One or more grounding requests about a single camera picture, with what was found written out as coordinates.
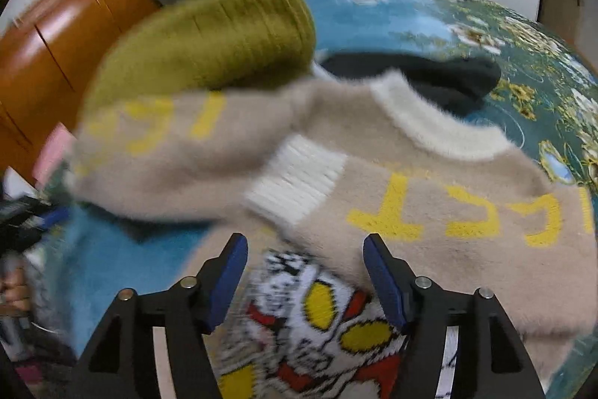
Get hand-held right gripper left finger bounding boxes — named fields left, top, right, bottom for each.
left=68, top=233, right=249, bottom=399

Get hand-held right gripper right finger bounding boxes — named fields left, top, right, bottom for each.
left=363, top=233, right=547, bottom=399

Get beige fuzzy sweater yellow letters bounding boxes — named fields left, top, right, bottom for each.
left=70, top=71, right=598, bottom=399

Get person's left hand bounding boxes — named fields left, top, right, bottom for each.
left=0, top=266, right=33, bottom=316

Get pink cloth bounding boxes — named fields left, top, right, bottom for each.
left=34, top=123, right=78, bottom=187

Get orange wooden headboard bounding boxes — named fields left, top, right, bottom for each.
left=0, top=0, right=216, bottom=185

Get black garment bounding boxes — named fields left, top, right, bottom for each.
left=320, top=52, right=502, bottom=116

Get olive green knit sweater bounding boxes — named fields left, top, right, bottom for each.
left=86, top=0, right=317, bottom=112

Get teal floral printed blanket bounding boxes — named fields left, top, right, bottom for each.
left=44, top=0, right=598, bottom=399

